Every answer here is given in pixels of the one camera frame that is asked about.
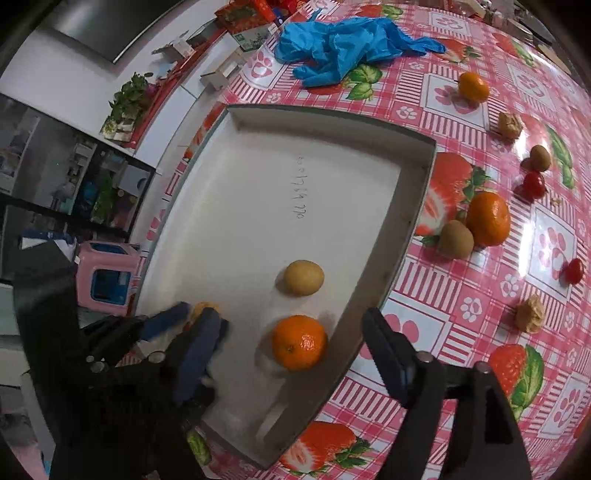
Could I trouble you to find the green potted plant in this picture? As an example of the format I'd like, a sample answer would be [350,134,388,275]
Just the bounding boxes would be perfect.
[100,71,155,139]

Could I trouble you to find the white cardboard stand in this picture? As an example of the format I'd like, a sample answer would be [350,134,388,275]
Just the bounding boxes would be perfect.
[152,38,195,61]
[199,62,241,90]

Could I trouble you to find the pink strawberry print tablecloth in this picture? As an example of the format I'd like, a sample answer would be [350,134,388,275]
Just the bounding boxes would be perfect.
[134,0,591,480]

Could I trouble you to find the stack of red gift boxes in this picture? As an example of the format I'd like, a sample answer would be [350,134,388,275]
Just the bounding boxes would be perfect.
[215,0,305,33]

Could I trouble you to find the blue nitrile gloves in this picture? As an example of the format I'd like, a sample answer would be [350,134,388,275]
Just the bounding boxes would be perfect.
[276,18,447,88]

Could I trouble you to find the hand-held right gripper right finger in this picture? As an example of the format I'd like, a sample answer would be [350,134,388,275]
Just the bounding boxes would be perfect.
[361,307,534,480]

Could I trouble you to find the green and white box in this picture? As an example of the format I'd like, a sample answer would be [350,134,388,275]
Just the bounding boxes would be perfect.
[231,23,273,51]

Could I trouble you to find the white shallow cardboard tray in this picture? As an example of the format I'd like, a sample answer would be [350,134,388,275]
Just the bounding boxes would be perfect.
[136,104,438,470]

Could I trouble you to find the brown kiwi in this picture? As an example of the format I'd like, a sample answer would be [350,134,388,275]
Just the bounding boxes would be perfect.
[438,220,475,259]
[529,144,552,172]

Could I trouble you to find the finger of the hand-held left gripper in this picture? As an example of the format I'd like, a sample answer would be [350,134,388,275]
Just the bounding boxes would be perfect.
[83,302,191,358]

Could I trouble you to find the dark flat screen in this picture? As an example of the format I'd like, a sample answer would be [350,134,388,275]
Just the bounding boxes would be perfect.
[51,0,195,63]

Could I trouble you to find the tangerine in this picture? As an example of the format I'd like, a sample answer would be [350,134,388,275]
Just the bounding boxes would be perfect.
[458,71,491,103]
[465,191,512,247]
[271,315,328,372]

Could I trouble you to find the pink plastic stool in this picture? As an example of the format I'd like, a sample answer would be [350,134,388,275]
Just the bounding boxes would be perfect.
[75,241,141,317]

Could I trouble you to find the yellow kiwi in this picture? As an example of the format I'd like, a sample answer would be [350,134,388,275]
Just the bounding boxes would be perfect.
[283,260,325,296]

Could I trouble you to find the glass door cabinet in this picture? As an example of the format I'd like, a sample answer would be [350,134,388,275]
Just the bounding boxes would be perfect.
[0,95,158,287]

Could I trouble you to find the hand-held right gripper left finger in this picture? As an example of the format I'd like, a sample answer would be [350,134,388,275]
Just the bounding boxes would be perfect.
[48,308,229,480]

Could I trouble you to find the walnut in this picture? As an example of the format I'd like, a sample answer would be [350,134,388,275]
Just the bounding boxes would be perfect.
[515,294,546,334]
[498,112,525,139]
[189,301,222,324]

